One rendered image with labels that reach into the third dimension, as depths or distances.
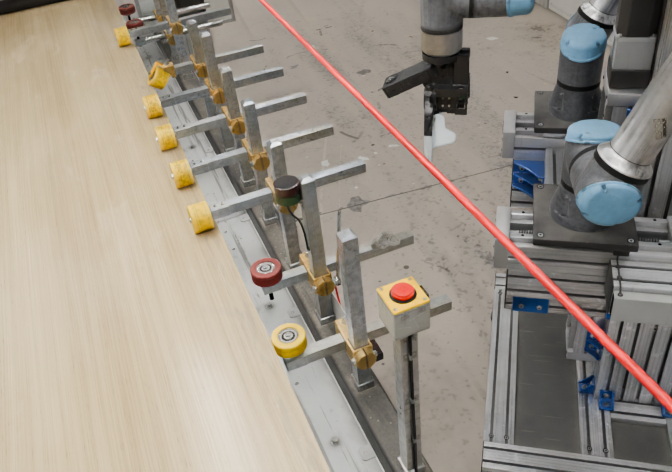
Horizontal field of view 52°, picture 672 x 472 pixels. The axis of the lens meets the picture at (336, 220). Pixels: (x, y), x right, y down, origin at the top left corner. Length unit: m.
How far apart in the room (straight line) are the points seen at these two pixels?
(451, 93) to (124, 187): 1.23
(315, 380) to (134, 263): 0.57
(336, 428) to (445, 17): 1.02
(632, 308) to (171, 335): 1.04
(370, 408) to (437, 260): 1.52
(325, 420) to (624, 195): 0.89
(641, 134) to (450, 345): 1.55
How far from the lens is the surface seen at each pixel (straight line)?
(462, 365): 2.71
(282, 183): 1.60
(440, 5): 1.25
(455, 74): 1.32
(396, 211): 3.42
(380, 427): 1.67
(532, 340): 2.53
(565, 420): 2.33
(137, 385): 1.61
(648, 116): 1.40
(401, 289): 1.20
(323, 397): 1.84
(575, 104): 2.05
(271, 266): 1.79
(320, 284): 1.77
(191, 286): 1.79
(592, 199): 1.44
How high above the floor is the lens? 2.05
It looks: 37 degrees down
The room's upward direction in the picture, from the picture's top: 7 degrees counter-clockwise
